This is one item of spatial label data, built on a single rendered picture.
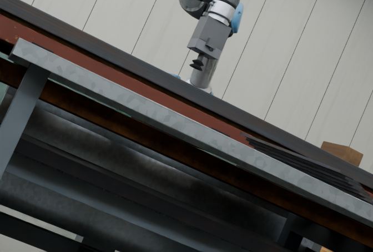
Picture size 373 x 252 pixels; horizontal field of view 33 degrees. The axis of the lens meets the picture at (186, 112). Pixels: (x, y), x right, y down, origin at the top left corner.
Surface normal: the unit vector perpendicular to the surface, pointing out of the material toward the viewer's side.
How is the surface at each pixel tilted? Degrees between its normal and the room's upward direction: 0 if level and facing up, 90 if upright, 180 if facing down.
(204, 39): 90
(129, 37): 90
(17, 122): 90
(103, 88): 90
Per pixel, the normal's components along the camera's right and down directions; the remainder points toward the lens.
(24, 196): 0.29, 0.04
